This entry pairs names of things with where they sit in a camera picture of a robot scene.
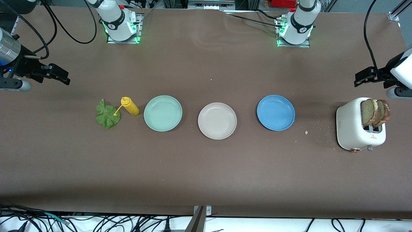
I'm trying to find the white toaster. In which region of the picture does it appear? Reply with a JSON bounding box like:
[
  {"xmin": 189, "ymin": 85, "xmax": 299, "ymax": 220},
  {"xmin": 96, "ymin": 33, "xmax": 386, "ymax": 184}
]
[{"xmin": 336, "ymin": 97, "xmax": 387, "ymax": 152}]

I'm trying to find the aluminium table edge rail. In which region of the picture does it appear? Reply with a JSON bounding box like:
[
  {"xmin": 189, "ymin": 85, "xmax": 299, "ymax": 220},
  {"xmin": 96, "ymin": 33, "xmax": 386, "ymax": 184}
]
[{"xmin": 10, "ymin": 14, "xmax": 20, "ymax": 35}]

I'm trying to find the beige plate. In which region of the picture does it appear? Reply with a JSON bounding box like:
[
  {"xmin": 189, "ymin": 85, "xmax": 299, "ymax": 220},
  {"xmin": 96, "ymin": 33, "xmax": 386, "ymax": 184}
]
[{"xmin": 198, "ymin": 102, "xmax": 238, "ymax": 140}]

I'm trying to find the green lettuce leaf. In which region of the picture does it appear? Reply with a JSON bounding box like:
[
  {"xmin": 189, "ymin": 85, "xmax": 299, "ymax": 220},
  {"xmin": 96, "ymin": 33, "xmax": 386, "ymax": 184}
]
[{"xmin": 96, "ymin": 98, "xmax": 122, "ymax": 129}]

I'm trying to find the silver metal box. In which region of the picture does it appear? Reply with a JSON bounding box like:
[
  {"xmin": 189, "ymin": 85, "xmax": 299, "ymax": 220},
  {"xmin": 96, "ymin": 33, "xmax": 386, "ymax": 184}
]
[{"xmin": 188, "ymin": 0, "xmax": 235, "ymax": 10}]

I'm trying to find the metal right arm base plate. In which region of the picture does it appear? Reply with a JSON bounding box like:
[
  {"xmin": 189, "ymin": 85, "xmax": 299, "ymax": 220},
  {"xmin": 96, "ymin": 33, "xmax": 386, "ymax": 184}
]
[{"xmin": 107, "ymin": 13, "xmax": 143, "ymax": 44}]

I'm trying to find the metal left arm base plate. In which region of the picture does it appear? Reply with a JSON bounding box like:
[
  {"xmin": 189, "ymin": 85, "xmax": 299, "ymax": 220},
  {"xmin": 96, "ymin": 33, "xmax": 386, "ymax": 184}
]
[{"xmin": 276, "ymin": 18, "xmax": 311, "ymax": 48}]

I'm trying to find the silver table edge bracket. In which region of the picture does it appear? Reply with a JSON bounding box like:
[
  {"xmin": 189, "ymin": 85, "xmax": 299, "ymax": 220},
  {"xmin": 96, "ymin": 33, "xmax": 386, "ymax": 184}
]
[{"xmin": 193, "ymin": 205, "xmax": 212, "ymax": 217}]

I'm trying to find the yellow mustard squeeze bottle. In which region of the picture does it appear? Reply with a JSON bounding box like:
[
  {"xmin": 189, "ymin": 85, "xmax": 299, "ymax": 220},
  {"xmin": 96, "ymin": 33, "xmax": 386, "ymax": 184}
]
[{"xmin": 113, "ymin": 97, "xmax": 140, "ymax": 116}]

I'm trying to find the black table cable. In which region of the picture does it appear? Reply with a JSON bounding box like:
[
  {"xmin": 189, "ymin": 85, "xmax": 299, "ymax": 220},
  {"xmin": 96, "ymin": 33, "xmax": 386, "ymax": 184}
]
[
  {"xmin": 222, "ymin": 12, "xmax": 284, "ymax": 29},
  {"xmin": 257, "ymin": 9, "xmax": 284, "ymax": 21}
]

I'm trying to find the blue plate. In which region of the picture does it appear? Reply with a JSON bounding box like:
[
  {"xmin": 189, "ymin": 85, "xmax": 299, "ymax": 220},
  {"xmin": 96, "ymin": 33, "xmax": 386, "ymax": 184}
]
[{"xmin": 257, "ymin": 95, "xmax": 295, "ymax": 131}]

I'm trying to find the brown bread slice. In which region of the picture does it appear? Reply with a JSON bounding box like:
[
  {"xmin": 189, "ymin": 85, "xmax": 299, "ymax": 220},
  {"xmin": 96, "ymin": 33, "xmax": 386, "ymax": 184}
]
[
  {"xmin": 375, "ymin": 99, "xmax": 391, "ymax": 128},
  {"xmin": 360, "ymin": 98, "xmax": 379, "ymax": 128}
]

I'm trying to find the mint green plate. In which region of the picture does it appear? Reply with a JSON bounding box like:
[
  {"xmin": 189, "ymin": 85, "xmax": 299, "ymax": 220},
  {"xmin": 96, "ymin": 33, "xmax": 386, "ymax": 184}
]
[{"xmin": 144, "ymin": 95, "xmax": 183, "ymax": 132}]

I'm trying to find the grey metal beam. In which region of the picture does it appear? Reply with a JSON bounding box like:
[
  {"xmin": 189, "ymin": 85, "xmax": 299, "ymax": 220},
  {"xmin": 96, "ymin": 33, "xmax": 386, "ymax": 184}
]
[{"xmin": 184, "ymin": 206, "xmax": 206, "ymax": 232}]

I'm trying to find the red box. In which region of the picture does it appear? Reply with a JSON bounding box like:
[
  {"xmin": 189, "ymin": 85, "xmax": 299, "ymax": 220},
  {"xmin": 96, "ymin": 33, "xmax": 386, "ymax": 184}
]
[{"xmin": 270, "ymin": 0, "xmax": 296, "ymax": 8}]

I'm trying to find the aluminium frame profile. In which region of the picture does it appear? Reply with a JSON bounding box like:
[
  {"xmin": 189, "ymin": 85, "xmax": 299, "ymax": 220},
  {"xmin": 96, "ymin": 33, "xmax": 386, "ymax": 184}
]
[{"xmin": 388, "ymin": 0, "xmax": 412, "ymax": 22}]

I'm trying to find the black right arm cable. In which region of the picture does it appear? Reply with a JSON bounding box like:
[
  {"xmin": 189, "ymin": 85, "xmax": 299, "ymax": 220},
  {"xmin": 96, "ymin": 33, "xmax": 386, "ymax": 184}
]
[{"xmin": 0, "ymin": 0, "xmax": 98, "ymax": 61}]

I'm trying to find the teal cable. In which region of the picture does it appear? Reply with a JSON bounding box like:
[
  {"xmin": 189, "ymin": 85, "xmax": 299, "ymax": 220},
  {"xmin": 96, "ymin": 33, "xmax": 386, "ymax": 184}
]
[{"xmin": 43, "ymin": 212, "xmax": 70, "ymax": 225}]

